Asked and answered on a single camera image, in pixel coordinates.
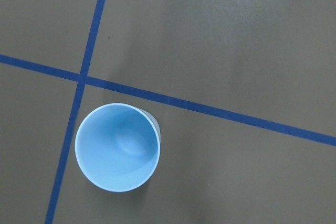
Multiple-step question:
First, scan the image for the blue cup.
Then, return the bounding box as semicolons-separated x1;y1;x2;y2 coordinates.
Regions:
75;103;161;193

